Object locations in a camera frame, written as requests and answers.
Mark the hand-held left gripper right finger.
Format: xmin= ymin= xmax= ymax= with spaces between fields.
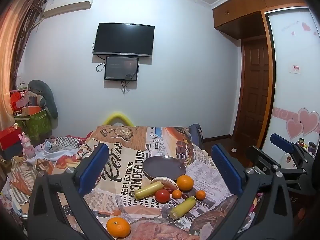
xmin=211 ymin=144 xmax=294 ymax=240

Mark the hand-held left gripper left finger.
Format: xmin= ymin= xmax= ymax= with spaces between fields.
xmin=27 ymin=142 xmax=118 ymax=240

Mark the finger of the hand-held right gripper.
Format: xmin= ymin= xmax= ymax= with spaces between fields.
xmin=245 ymin=145 xmax=308 ymax=179
xmin=270 ymin=133 xmax=315 ymax=171

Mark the large orange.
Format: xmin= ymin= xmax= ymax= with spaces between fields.
xmin=176 ymin=175 xmax=195 ymax=192
xmin=106 ymin=217 xmax=131 ymax=239

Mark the yellow-green sugarcane piece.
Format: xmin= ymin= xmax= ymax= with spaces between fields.
xmin=132 ymin=180 xmax=165 ymax=200
xmin=168 ymin=196 xmax=197 ymax=220

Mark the dark purple plate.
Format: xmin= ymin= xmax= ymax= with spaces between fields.
xmin=142 ymin=155 xmax=187 ymax=181

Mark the bread slice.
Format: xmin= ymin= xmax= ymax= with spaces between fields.
xmin=151 ymin=177 xmax=179 ymax=192

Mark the red tomato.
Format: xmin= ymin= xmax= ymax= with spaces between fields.
xmin=155 ymin=189 xmax=171 ymax=203

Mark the white box with sticker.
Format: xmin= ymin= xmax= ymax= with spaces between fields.
xmin=278 ymin=151 xmax=298 ymax=169

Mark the newspaper print tablecloth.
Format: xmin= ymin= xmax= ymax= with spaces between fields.
xmin=30 ymin=125 xmax=258 ymax=240

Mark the black and white checkered cloth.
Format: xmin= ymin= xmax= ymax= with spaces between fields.
xmin=55 ymin=135 xmax=80 ymax=148

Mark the white crumpled cloth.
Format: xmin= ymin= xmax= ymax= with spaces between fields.
xmin=32 ymin=140 xmax=80 ymax=163

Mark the dark blue chair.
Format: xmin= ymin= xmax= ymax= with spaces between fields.
xmin=189 ymin=123 xmax=204 ymax=148

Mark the white heart-print sliding door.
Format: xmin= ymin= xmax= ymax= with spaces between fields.
xmin=261 ymin=5 xmax=320 ymax=153

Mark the brown wooden door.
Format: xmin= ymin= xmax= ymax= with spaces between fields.
xmin=234 ymin=39 xmax=271 ymax=144

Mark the pink bunny figure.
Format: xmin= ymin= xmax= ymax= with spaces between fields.
xmin=22 ymin=132 xmax=35 ymax=159

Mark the green patterned box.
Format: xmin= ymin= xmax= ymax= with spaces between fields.
xmin=14 ymin=110 xmax=53 ymax=143

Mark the orange cardboard box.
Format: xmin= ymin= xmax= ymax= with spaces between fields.
xmin=21 ymin=106 xmax=43 ymax=117

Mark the grey shark plush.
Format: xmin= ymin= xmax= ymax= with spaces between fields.
xmin=27 ymin=79 xmax=58 ymax=120

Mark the red box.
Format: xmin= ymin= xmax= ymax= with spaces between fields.
xmin=0 ymin=127 xmax=23 ymax=150

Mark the orange curtain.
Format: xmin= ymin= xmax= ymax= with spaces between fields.
xmin=0 ymin=0 xmax=38 ymax=140

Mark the brown wooden wardrobe cabinet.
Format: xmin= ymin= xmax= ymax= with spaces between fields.
xmin=212 ymin=0 xmax=308 ymax=40

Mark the white air conditioner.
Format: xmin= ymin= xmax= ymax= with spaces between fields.
xmin=42 ymin=0 xmax=96 ymax=19

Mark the brown patterned curtain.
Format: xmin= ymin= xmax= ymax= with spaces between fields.
xmin=25 ymin=0 xmax=47 ymax=32

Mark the black monitor cable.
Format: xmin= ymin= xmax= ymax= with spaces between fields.
xmin=121 ymin=79 xmax=133 ymax=96

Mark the small black wall monitor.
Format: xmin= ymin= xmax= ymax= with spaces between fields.
xmin=104 ymin=56 xmax=139 ymax=81

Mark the black wall television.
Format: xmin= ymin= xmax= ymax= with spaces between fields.
xmin=92 ymin=22 xmax=155 ymax=58

